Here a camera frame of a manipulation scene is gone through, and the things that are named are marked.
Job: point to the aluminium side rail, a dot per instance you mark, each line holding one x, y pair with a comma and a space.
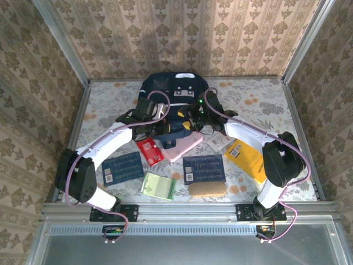
79, 116
296, 116

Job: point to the aluminium frame post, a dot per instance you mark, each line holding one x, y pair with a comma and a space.
63, 47
306, 41

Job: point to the steel cover sheet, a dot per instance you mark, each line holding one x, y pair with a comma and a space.
179, 251

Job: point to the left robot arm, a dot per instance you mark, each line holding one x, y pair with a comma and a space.
104, 140

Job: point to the aluminium front rail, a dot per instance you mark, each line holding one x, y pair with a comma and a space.
187, 212

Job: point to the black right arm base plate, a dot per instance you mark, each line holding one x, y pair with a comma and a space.
244, 214

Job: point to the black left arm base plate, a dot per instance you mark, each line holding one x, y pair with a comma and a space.
129, 212

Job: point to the yellow book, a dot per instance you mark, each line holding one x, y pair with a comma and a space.
245, 160

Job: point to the pink pencil case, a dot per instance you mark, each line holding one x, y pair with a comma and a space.
182, 147

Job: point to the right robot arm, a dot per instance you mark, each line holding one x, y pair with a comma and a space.
253, 132

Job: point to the floral table cover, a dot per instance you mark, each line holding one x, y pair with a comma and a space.
248, 91

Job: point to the aluminium back rail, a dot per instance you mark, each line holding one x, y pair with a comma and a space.
234, 78

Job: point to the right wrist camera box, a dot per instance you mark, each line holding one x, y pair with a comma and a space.
196, 124

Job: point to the navy blue backpack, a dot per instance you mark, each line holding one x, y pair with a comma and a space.
176, 116

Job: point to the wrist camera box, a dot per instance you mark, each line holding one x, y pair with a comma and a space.
160, 110
196, 124

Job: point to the white packet with red print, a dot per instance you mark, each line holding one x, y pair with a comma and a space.
218, 142

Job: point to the tan cork glasses case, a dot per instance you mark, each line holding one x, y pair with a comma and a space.
207, 189

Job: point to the green tissue packet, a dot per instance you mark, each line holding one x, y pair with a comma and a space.
158, 186

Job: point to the dark blue booklet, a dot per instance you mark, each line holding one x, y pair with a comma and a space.
205, 168
124, 169

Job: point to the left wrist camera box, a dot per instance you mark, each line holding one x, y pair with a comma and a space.
160, 110

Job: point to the black controller board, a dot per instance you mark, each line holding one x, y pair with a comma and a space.
113, 233
266, 232

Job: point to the slotted metal vent strip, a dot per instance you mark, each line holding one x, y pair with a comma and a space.
179, 229

